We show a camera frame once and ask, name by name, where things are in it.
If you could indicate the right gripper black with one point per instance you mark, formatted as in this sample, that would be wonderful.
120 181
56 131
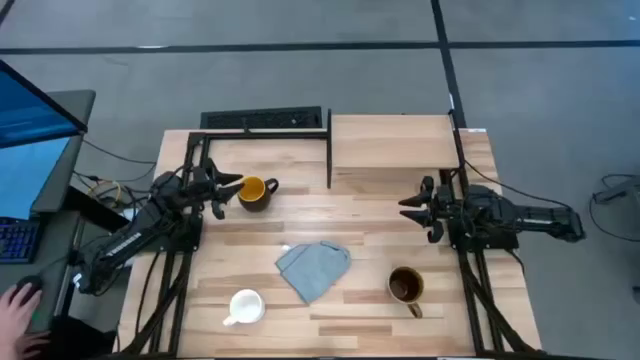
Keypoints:
447 210

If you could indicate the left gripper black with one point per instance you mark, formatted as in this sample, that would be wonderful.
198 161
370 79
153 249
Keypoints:
202 186

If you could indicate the black mug yellow inside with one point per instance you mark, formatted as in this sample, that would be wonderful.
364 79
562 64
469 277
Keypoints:
252 190

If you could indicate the green brown glazed mug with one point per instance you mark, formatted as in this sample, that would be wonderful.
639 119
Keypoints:
405 285

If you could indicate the white mug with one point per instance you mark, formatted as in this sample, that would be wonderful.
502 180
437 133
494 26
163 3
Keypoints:
246 306

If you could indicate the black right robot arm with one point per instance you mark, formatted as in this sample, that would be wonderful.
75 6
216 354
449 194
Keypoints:
530 217

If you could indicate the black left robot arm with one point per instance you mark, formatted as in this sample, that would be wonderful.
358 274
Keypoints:
125 242

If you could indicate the grey terry cloth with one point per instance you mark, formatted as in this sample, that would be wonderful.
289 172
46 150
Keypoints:
315 270

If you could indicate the computer monitor blue screen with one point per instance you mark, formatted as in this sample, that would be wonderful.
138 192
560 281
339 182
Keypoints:
30 115
25 175

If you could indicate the blue backlit keyboard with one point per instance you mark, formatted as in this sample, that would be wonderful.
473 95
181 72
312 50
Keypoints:
17 240

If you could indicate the black computer mouse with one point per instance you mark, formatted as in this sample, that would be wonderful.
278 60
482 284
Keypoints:
29 285

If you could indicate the person's hand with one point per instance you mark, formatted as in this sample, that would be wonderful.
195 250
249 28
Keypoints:
15 312
32 345

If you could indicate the black shelf post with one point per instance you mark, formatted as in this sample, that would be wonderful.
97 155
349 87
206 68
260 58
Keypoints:
329 150
455 145

